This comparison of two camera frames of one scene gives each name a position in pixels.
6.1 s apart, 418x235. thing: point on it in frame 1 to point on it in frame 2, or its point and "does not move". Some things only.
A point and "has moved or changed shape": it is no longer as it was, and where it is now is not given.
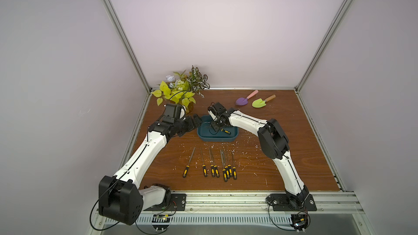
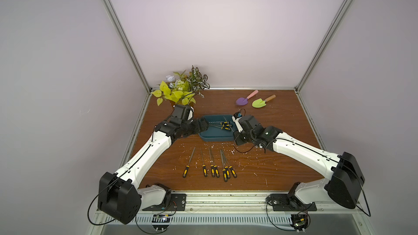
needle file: [223, 130] has moved or changed shape
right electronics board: [299, 221] does not move
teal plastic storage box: [206, 134] does not move
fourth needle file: [215, 167] does not move
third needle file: [211, 166] does not move
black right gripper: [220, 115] to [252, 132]
